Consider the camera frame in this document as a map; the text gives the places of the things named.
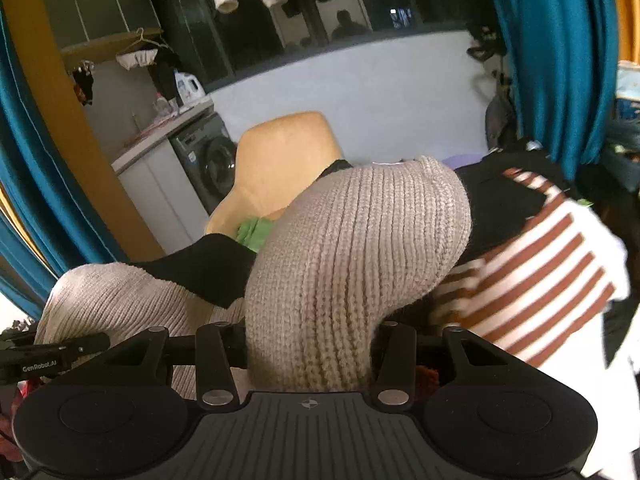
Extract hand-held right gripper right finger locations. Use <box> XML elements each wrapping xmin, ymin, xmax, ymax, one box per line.
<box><xmin>370</xmin><ymin>322</ymin><xmax>521</xmax><ymax>408</ymax></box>

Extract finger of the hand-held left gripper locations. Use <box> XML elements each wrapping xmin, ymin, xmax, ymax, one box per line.
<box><xmin>0</xmin><ymin>332</ymin><xmax>112</xmax><ymax>361</ymax></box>

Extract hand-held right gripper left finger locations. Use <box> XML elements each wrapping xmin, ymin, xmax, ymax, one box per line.
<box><xmin>90</xmin><ymin>323</ymin><xmax>248</xmax><ymax>409</ymax></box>

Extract red knit cardigan striped trim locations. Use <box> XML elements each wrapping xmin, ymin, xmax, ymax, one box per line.
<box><xmin>414</xmin><ymin>364</ymin><xmax>442</xmax><ymax>398</ymax></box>

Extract red beige black knit sweater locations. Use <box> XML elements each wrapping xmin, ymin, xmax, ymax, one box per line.
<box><xmin>34</xmin><ymin>155</ymin><xmax>473</xmax><ymax>401</ymax></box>

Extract green folded garment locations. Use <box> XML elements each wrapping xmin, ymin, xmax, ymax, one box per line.
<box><xmin>235</xmin><ymin>216</ymin><xmax>275</xmax><ymax>253</ymax></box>

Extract brown white striped garment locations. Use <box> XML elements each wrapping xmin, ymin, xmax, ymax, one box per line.
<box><xmin>430</xmin><ymin>167</ymin><xmax>628</xmax><ymax>368</ymax></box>

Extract white counter cabinet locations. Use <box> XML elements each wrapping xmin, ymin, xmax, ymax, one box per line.
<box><xmin>110</xmin><ymin>97</ymin><xmax>216</xmax><ymax>256</ymax></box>

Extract black garment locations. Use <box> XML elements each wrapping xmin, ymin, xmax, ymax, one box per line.
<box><xmin>452</xmin><ymin>152</ymin><xmax>576</xmax><ymax>263</ymax></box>

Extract teal curtain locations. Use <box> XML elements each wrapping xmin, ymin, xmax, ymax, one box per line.
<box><xmin>0</xmin><ymin>5</ymin><xmax>166</xmax><ymax>321</ymax></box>
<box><xmin>480</xmin><ymin>0</ymin><xmax>621</xmax><ymax>183</ymax></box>

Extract grey washing machine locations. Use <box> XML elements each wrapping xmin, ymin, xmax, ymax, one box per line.
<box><xmin>169</xmin><ymin>112</ymin><xmax>240</xmax><ymax>216</ymax></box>

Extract white shirt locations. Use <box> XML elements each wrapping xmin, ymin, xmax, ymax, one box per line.
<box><xmin>540</xmin><ymin>305</ymin><xmax>640</xmax><ymax>480</ymax></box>

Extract yellow shell chair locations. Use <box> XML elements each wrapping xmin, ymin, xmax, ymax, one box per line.
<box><xmin>204</xmin><ymin>110</ymin><xmax>346</xmax><ymax>248</ymax></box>

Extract clear small bottles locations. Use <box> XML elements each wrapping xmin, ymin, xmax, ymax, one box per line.
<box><xmin>152</xmin><ymin>92</ymin><xmax>181</xmax><ymax>118</ymax></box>

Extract black exercise bike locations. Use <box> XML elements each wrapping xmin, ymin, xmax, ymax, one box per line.
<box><xmin>465</xmin><ymin>22</ymin><xmax>521</xmax><ymax>153</ymax></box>

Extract dark hanging cloths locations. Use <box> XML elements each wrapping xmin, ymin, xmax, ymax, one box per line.
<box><xmin>70</xmin><ymin>60</ymin><xmax>97</xmax><ymax>107</ymax></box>

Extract white detergent bottle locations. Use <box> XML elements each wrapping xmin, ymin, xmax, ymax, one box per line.
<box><xmin>172</xmin><ymin>69</ymin><xmax>205</xmax><ymax>106</ymax></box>

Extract hanger with white cloth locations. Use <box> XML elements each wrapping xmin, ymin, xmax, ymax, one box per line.
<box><xmin>115</xmin><ymin>27</ymin><xmax>173</xmax><ymax>72</ymax></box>

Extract grey wall cabinet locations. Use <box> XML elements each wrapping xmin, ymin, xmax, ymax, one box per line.
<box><xmin>37</xmin><ymin>0</ymin><xmax>163</xmax><ymax>63</ymax></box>

